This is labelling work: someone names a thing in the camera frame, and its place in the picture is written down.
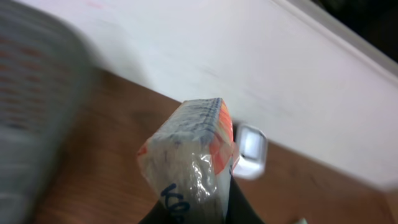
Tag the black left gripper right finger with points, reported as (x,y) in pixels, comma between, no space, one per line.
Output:
(239,209)

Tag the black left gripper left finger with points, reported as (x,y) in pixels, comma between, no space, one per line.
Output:
(157,215)

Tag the orange Kleenex tissue pack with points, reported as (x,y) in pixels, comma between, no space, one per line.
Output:
(188,161)

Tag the white barcode scanner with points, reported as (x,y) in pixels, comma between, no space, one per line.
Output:
(253,145)

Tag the grey plastic laundry basket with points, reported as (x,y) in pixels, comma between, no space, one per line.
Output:
(46,73)

